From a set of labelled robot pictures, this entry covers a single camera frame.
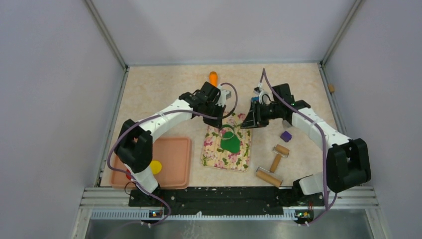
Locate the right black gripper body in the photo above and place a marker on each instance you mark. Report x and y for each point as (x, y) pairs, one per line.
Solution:
(268, 112)

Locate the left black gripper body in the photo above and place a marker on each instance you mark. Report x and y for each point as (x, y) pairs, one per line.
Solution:
(212, 105)

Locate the green dough disc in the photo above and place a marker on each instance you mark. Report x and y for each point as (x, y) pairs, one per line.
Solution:
(231, 145)

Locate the floral cutting board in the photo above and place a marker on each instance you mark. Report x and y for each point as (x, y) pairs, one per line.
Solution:
(214, 157)

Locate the wooden double-ended roller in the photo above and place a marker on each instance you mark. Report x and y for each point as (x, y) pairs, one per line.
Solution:
(268, 175)

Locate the round metal cutter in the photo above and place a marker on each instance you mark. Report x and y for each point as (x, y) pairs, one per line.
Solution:
(226, 132)

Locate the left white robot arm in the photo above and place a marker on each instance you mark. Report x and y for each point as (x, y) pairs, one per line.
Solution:
(134, 146)

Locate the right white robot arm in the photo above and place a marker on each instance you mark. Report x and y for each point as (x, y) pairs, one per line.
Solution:
(346, 161)

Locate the yellow dough disc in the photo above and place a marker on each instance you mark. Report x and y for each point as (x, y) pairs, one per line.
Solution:
(156, 167)

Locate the red dough disc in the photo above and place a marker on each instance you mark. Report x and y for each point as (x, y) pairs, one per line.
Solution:
(128, 175)

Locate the orange toy microphone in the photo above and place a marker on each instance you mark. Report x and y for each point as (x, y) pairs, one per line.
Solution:
(213, 78)

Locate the purple cube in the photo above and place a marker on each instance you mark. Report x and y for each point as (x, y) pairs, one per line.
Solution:
(286, 136)

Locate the pink plastic tray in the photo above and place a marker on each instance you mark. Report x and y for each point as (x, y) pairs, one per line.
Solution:
(174, 154)

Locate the small wooden knob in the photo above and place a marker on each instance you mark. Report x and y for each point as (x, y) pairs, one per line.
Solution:
(331, 88)

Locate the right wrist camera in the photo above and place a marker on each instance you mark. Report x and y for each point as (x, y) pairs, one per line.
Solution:
(264, 98)

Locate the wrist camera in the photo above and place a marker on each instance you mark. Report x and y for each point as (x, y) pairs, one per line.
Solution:
(264, 98)
(224, 95)

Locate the metal spatula wooden handle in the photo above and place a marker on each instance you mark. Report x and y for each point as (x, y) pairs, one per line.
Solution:
(286, 124)

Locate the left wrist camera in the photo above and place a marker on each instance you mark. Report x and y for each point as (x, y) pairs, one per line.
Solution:
(224, 95)

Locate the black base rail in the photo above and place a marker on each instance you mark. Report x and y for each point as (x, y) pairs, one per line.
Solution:
(225, 201)

